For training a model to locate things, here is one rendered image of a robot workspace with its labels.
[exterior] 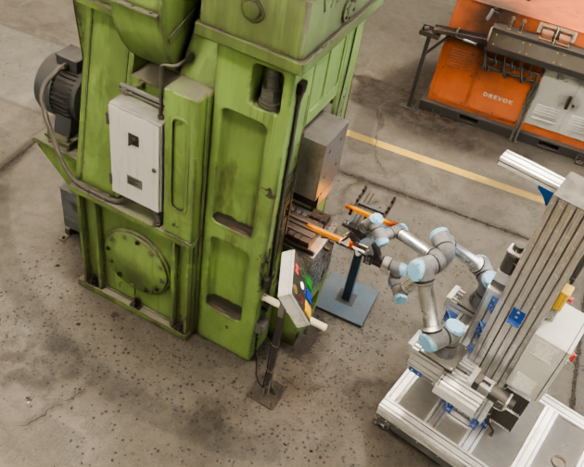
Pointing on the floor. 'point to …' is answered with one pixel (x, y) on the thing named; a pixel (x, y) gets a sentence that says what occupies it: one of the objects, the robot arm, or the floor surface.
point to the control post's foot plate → (266, 393)
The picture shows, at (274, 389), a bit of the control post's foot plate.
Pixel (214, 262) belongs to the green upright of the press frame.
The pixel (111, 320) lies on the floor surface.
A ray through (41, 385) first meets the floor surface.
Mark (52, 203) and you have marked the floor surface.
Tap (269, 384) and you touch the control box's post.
